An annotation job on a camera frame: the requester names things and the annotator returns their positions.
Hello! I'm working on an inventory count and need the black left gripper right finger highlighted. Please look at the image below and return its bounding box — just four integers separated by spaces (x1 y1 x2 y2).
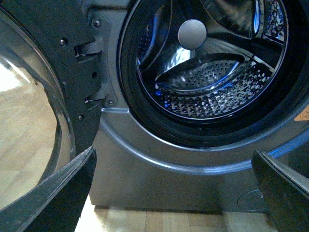
251 150 309 232

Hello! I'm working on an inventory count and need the orange warning sticker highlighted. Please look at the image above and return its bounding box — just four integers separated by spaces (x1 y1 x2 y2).
294 105 309 121

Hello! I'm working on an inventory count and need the washing machine glass door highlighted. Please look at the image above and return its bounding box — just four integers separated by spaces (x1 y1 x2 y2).
0 0 101 210

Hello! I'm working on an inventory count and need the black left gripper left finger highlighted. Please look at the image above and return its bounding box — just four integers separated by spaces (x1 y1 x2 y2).
0 146 97 232

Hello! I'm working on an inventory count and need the grey front-load washing machine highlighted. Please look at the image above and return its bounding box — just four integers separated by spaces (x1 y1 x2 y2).
82 0 309 212

